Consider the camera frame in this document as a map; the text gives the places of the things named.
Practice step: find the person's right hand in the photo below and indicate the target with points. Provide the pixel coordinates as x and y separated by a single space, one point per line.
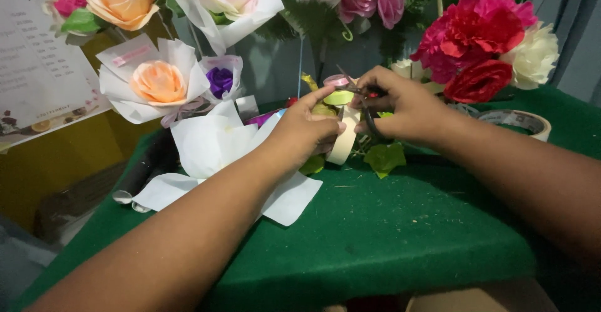
408 110

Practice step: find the person's left hand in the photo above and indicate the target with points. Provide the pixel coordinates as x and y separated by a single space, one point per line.
296 131

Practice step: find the cream masking tape roll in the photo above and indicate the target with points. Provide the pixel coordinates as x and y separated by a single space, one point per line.
345 138

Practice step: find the small yellow-green leaf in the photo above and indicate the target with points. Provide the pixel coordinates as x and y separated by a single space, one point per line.
312 165

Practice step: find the purple ribbon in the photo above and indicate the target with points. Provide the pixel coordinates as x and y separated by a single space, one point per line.
260 117

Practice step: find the yellow ribbon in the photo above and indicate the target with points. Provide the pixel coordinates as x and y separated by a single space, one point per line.
310 81

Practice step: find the green artificial leaf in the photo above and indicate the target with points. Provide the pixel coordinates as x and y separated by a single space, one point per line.
385 158

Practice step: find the light green tape roll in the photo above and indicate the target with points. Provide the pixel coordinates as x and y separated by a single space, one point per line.
339 97

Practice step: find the pink ribbon roll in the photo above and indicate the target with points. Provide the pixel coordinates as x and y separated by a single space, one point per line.
334 80

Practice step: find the white paper wrapped bouquet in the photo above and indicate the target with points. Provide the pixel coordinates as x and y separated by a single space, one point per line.
211 147

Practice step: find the purple rose in white wrap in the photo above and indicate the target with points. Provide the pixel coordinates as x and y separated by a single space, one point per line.
220 79

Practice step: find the red and cream flower bunch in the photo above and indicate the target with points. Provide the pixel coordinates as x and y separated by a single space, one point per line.
479 44

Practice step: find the dark green fern leaves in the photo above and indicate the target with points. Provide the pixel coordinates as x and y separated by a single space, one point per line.
305 18

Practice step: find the clear tape roll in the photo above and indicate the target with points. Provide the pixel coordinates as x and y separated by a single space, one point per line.
526 121

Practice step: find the green felt cloth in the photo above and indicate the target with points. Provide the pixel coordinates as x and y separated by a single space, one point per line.
375 237

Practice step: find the peach rose in white wrap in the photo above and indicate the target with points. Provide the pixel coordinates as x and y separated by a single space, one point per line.
157 82

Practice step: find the black paper roll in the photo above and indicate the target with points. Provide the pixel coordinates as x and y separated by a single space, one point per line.
145 166

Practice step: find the printed paper sheet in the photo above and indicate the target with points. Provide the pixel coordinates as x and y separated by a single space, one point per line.
37 58

